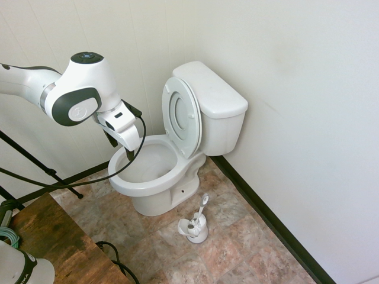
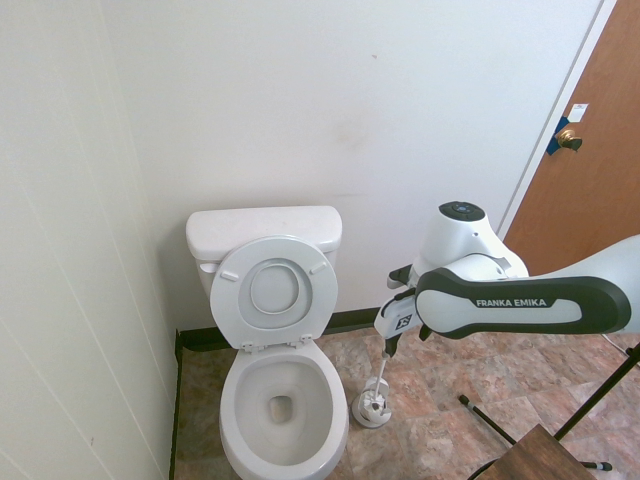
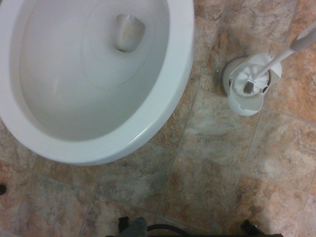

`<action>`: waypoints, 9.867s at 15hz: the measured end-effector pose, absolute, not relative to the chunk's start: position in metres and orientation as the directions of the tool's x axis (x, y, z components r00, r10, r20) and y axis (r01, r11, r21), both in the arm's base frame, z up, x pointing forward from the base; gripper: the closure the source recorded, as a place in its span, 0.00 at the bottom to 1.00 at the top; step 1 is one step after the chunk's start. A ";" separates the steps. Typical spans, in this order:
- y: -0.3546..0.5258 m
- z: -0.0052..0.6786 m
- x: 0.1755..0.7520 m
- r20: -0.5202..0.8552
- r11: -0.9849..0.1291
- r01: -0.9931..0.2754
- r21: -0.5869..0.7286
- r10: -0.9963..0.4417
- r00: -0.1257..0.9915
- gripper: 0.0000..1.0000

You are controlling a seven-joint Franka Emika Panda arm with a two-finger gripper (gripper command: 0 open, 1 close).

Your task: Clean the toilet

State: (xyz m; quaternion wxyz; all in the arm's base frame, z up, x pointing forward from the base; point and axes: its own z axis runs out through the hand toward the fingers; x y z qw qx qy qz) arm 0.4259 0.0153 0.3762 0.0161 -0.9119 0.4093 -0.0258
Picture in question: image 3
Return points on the white porcelain toilet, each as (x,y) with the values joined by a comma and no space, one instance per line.
(74,103)

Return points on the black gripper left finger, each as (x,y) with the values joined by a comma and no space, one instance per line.
(123,224)

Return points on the white toilet brush holder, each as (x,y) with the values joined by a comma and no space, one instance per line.
(244,106)

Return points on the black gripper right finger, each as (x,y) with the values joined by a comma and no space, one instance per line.
(249,227)

